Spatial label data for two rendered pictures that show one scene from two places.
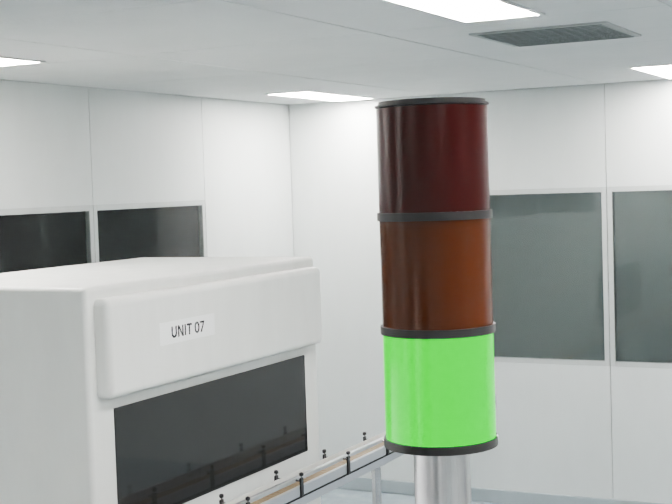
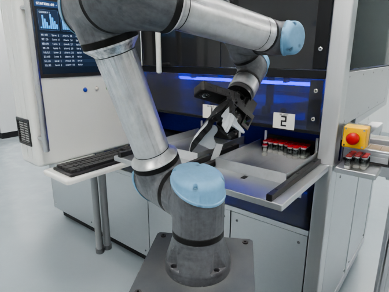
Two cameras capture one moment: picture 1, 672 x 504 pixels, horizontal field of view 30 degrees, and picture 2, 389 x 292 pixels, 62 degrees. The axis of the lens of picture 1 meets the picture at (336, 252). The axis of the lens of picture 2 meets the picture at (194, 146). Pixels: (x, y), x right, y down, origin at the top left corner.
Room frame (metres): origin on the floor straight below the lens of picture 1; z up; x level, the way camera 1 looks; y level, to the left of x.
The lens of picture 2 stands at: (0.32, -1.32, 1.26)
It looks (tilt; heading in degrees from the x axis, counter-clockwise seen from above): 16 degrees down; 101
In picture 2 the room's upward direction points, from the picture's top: straight up
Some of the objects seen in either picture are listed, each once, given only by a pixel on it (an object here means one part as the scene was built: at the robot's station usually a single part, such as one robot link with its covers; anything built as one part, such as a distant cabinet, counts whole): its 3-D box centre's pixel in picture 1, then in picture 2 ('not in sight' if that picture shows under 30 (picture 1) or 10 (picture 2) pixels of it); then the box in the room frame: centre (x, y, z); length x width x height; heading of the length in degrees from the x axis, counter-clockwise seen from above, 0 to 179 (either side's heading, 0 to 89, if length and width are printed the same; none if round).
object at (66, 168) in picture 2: not in sight; (104, 159); (-0.34, -0.07, 0.82); 0.40 x 0.14 x 0.02; 61
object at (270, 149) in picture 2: not in sight; (283, 149); (0.43, -0.07, 0.91); 0.18 x 0.02 x 0.05; 153
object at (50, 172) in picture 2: not in sight; (97, 161); (-0.38, -0.05, 0.79); 0.45 x 0.28 x 0.03; 61
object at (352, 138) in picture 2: not in sight; (352, 138); (0.63, -0.22, 1.00); 0.04 x 0.04 x 0.04; 63
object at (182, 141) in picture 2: not in sight; (197, 142); (0.07, -0.01, 0.90); 0.34 x 0.26 x 0.04; 63
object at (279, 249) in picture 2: not in sight; (193, 177); (-0.10, 0.74, 0.44); 2.06 x 1.00 x 0.88; 153
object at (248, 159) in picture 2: not in sight; (271, 157); (0.38, -0.17, 0.90); 0.34 x 0.26 x 0.04; 63
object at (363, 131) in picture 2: not in sight; (356, 135); (0.65, -0.18, 1.00); 0.08 x 0.07 x 0.07; 63
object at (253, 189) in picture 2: not in sight; (221, 160); (0.19, -0.15, 0.87); 0.70 x 0.48 x 0.02; 153
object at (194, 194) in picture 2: not in sight; (195, 197); (0.20, -0.69, 0.96); 0.13 x 0.12 x 0.14; 139
